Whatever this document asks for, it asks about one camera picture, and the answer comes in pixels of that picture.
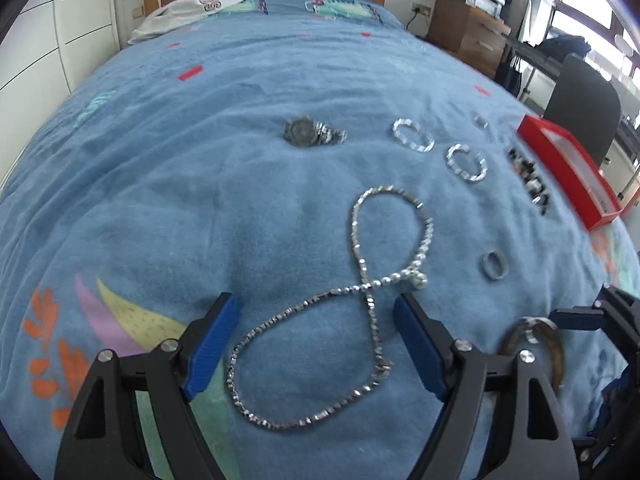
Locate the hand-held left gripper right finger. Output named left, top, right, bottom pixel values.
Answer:
left=393, top=292, right=581, bottom=480

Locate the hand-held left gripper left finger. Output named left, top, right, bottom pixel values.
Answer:
left=54, top=291, right=240, bottom=480

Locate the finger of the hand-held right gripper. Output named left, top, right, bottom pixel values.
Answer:
left=548, top=307, right=608, bottom=332

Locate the brown tortoiseshell bangle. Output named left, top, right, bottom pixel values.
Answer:
left=499, top=316, right=566, bottom=394

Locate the long silver chain necklace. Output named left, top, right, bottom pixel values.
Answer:
left=226, top=186, right=435, bottom=432

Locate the grey band ring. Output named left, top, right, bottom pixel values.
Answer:
left=481, top=250, right=509, bottom=281

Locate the dark beaded bracelet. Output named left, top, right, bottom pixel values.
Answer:
left=507, top=147, right=551, bottom=216

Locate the red jewelry box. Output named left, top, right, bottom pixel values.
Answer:
left=516, top=115, right=623, bottom=232

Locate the clear crystal bracelet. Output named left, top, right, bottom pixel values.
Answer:
left=391, top=117, right=436, bottom=154
left=446, top=143, right=489, bottom=184

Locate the silver wristwatch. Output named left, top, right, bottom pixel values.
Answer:
left=283, top=116, right=348, bottom=148

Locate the blue printed blanket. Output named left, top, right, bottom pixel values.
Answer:
left=0, top=0, right=640, bottom=480

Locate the grey office chair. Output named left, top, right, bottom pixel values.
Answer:
left=542, top=53, right=622, bottom=167

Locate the dark hanging bag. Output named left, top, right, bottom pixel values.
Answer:
left=495, top=52, right=524, bottom=95

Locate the black backpack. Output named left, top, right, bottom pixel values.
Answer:
left=541, top=35, right=592, bottom=59

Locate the wooden drawer cabinet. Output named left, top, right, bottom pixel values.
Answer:
left=426, top=0, right=512, bottom=79

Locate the white printed cloth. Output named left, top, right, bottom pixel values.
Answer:
left=127, top=0, right=250, bottom=45

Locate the white wardrobe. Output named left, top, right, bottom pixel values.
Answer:
left=0, top=0, right=124, bottom=183

